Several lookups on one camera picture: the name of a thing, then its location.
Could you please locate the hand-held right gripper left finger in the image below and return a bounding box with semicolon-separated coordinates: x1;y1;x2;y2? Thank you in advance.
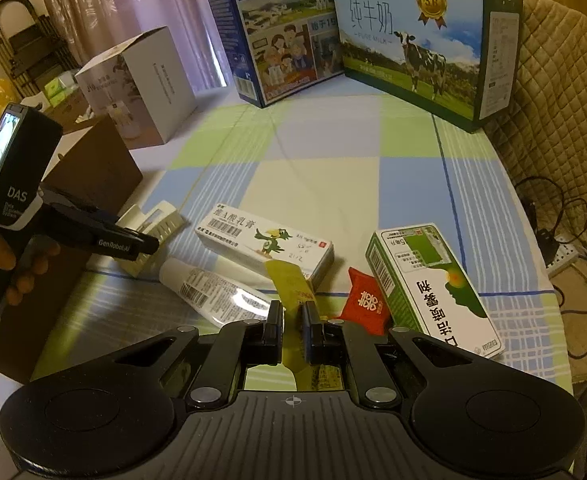
110;301;285;409

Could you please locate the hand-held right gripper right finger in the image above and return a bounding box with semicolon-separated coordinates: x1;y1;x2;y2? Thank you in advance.
301;301;478;409

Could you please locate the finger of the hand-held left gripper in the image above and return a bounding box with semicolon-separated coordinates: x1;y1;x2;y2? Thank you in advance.
98;215;161;257

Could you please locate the white plastic holder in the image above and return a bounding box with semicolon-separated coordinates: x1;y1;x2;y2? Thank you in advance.
116;200;189;277

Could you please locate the yellow snack packet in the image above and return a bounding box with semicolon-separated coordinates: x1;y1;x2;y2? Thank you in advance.
244;258;344;393

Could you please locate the red candy packet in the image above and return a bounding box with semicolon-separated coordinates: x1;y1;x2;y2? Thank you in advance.
323;266;394;336

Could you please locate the white cream tube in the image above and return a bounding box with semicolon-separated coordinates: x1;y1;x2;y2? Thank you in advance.
160;257;277;328

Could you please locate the brown storage box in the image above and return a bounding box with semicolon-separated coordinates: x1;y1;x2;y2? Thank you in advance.
0;112;144;383

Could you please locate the white ointment box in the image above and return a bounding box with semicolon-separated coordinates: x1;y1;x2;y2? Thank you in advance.
194;203;335;286

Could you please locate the green medicine box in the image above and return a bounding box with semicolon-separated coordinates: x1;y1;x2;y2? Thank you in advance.
365;223;505;359

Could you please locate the person's left hand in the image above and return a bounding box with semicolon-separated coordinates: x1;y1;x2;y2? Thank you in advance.
0;217;62;306

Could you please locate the stack of green tissue packs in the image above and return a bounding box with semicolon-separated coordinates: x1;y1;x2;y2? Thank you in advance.
44;72;82;101

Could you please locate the black folding step ladder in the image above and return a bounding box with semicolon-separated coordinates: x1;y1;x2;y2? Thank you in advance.
0;0;82;106

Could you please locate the white appliance box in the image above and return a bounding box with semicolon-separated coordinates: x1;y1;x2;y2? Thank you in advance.
75;26;198;150

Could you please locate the checked tablecloth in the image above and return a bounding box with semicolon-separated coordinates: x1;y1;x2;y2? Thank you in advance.
31;92;574;391

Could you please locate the pink curtain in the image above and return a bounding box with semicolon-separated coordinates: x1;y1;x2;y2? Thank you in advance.
28;0;424;96

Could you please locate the dark blue milk carton box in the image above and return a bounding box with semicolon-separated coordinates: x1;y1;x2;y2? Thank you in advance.
196;0;347;108

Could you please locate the white power strip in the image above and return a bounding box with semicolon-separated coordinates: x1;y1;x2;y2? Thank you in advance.
543;242;587;278

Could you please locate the light blue milk carton box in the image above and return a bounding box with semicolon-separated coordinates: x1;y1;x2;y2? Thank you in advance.
329;0;524;134

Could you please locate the beige quilted chair cover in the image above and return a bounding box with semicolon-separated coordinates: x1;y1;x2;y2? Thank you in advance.
483;0;587;201

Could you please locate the black power cable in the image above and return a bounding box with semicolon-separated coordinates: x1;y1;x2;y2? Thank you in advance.
516;175;584;256

